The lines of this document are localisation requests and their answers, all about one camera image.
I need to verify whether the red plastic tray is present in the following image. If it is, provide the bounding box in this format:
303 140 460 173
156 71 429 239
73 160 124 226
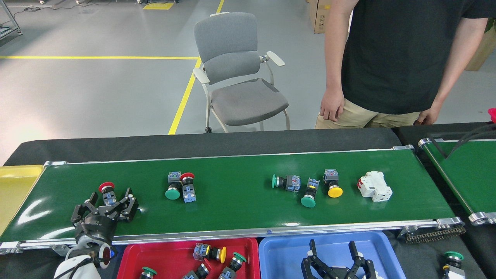
117 238 259 279

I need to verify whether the red mushroom push-button switch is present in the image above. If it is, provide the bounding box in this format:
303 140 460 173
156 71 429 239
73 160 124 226
182 259 212 279

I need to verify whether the black cable bundle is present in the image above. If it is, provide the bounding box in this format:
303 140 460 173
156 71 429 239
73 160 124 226
428 123 496 159

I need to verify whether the green conveyor belt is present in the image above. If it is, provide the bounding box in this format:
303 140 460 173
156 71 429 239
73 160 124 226
418 138 496 226
0 145 465 255

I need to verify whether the blue plastic tray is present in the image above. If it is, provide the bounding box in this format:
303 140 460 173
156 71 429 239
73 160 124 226
258 231 407 279

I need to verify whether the person's right hand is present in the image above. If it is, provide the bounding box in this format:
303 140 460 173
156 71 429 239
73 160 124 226
320 86 345 122

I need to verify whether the grey office chair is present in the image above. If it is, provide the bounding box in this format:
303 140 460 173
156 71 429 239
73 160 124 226
193 12 290 134

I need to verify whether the potted plant brown pot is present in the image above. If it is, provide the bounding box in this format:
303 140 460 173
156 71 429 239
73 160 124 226
465 17 496 72

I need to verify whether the cardboard box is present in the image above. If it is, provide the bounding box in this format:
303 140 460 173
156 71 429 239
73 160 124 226
309 0 330 34

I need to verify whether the person's left hand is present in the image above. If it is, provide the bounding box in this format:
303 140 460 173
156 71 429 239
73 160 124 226
417 105 442 125

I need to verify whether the person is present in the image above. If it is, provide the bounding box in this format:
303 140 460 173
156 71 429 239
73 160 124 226
315 0 496 129

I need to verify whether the yellow plastic tray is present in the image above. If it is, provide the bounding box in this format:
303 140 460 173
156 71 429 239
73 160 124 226
0 165 44 237

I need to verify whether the metal frame stand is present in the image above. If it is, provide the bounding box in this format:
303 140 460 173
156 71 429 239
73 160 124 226
0 0 23 39

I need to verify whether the yellow mushroom push-button switch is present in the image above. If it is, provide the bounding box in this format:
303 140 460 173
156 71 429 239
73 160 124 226
193 243 227 264
323 169 344 199

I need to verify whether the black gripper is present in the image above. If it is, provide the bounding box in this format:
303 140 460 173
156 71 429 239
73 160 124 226
71 188 139 247
301 239 376 279

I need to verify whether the black drive chain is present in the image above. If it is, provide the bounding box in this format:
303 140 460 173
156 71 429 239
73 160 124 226
406 227 467 244

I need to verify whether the green mushroom push-button switch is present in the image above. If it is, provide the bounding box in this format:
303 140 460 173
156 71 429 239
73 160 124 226
300 177 321 208
165 171 183 201

